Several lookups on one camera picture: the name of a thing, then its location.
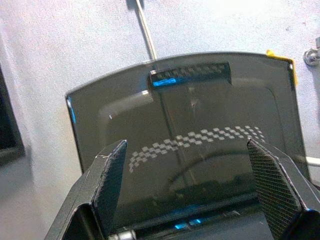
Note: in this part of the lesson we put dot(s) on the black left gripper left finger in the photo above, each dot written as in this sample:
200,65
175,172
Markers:
105,180

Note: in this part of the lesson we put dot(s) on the white wall pipe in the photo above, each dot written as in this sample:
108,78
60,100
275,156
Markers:
313,160

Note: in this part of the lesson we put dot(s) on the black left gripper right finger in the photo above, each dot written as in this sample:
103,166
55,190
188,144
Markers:
277,180

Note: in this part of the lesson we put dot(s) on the dark tinted washer lid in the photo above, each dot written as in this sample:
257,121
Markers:
200,107

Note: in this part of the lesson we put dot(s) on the yellow plastic clip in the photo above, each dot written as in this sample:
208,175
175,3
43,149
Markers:
287,60

